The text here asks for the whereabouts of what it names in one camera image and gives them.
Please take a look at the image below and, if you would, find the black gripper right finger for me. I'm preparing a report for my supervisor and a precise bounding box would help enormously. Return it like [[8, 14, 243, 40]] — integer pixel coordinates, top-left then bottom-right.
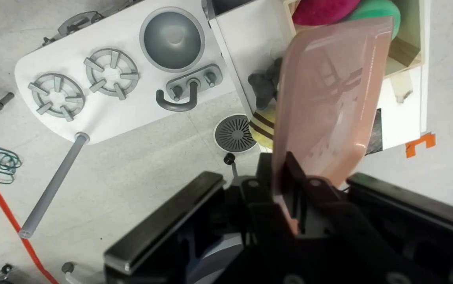
[[347, 173, 453, 231]]

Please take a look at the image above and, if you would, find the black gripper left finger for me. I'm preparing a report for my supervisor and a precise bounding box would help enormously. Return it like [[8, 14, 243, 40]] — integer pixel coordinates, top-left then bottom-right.
[[104, 171, 224, 274]]

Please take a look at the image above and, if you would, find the pink plastic tray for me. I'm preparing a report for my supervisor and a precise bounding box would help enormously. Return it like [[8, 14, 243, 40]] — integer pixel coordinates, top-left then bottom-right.
[[271, 17, 391, 228]]

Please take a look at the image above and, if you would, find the grey counter leg pole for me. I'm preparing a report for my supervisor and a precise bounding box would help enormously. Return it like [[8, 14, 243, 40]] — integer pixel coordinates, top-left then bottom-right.
[[19, 132, 90, 239]]

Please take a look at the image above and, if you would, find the grey toy stove burner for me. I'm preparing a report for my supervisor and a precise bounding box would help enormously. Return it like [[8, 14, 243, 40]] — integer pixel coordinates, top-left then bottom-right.
[[83, 48, 140, 100]]

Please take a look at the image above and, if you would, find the grey toy faucet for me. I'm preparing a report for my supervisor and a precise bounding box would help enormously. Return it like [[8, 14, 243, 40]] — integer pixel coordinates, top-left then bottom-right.
[[154, 63, 224, 113]]

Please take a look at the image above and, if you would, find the yellow black striped ball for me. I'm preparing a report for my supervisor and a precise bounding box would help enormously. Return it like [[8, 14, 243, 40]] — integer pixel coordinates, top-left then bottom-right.
[[247, 105, 276, 149]]

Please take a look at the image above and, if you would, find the white toy kitchen counter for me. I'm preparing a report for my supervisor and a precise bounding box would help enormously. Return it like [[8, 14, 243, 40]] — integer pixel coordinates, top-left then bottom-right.
[[14, 0, 235, 143]]

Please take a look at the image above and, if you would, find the grey plush toy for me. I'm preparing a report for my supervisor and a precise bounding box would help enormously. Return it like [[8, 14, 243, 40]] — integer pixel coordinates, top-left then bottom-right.
[[247, 58, 282, 108]]

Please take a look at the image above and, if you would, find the green plush toy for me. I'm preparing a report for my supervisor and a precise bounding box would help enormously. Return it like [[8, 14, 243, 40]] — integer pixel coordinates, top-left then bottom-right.
[[348, 0, 401, 37]]

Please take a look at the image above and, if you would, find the grey toy sink bowl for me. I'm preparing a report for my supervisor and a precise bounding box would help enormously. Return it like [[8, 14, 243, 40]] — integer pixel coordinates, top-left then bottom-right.
[[139, 6, 205, 70]]

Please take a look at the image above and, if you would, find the magenta plush toy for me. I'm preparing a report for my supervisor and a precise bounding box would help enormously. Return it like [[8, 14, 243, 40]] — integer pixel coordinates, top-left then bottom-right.
[[292, 0, 361, 25]]

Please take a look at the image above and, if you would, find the white toy kitchen cabinet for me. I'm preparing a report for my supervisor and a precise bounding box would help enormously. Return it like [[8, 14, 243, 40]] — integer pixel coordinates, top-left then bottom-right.
[[200, 0, 431, 149]]

